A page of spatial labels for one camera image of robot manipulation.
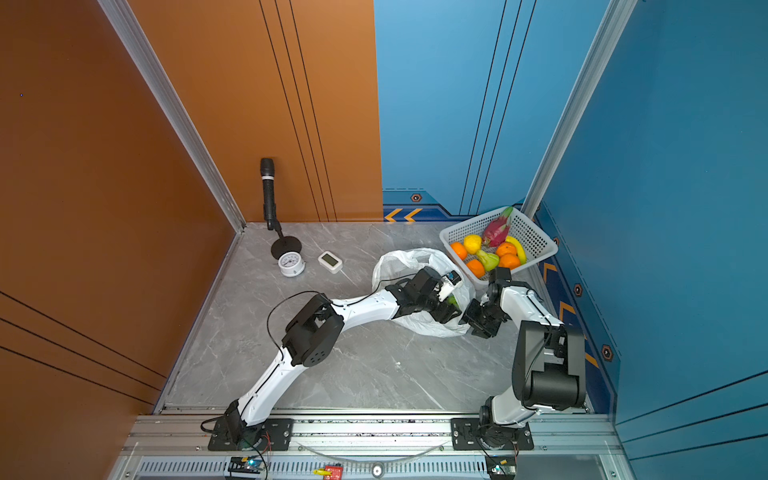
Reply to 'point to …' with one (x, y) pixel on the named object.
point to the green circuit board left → (250, 465)
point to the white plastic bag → (397, 268)
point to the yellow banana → (521, 249)
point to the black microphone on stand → (283, 244)
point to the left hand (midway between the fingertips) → (456, 303)
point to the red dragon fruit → (495, 233)
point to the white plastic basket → (536, 245)
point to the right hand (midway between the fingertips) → (463, 324)
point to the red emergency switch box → (336, 472)
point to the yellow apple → (472, 243)
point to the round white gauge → (291, 264)
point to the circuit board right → (501, 467)
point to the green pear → (488, 260)
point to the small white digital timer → (330, 262)
